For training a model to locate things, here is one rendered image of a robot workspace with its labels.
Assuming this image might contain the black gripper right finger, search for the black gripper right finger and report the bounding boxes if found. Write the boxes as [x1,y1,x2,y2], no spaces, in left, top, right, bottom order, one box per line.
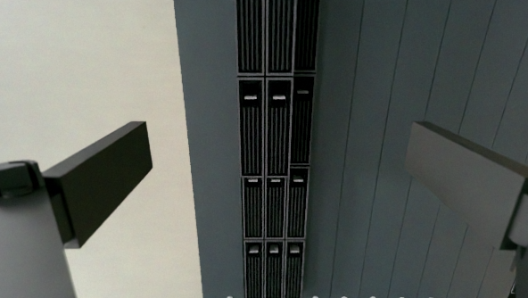
[404,121,528,298]

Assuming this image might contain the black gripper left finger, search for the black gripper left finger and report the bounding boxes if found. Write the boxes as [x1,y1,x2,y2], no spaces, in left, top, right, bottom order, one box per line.
[0,120,153,298]

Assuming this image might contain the dark green metal rack frame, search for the dark green metal rack frame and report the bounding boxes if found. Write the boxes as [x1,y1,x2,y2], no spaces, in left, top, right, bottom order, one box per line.
[173,0,528,298]

